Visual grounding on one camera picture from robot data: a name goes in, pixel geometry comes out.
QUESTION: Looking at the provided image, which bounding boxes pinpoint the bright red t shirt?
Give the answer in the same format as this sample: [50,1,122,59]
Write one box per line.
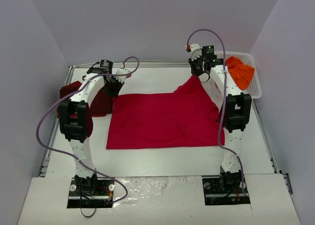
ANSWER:
[106,76,224,150]

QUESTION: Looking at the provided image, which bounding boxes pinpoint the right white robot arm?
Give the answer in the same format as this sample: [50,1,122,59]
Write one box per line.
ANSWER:
[186,44,252,192]

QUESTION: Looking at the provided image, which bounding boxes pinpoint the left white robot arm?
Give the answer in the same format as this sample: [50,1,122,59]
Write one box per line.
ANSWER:
[59,60,130,195]

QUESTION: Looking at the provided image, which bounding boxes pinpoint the dark red folded t shirt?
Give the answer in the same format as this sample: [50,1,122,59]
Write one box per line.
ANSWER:
[57,78,113,118]

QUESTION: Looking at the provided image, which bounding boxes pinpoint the orange t shirt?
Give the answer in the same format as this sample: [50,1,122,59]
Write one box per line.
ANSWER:
[225,56,254,90]

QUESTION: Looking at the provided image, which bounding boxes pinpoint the white plastic basket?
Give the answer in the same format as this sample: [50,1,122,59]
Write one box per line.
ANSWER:
[210,52,262,102]

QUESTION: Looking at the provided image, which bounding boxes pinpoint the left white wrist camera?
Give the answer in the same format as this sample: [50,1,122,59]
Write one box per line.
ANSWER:
[114,68,132,83]

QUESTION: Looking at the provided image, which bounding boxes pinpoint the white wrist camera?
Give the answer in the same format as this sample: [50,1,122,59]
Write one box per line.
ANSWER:
[186,44,202,62]
[114,68,132,83]

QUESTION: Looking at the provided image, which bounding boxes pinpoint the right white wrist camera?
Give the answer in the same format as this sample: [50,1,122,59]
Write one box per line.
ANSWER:
[186,44,202,62]

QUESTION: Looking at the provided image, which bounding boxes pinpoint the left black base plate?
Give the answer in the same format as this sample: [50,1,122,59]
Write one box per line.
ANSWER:
[67,178,114,209]

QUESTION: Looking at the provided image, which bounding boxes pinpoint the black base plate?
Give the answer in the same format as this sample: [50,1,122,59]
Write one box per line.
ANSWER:
[67,178,114,209]
[202,176,251,206]

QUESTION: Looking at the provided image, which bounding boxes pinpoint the black loop cable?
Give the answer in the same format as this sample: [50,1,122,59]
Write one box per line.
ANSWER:
[80,197,97,218]

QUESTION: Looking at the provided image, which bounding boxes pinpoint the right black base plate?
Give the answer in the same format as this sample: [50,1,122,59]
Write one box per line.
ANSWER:
[202,176,251,206]

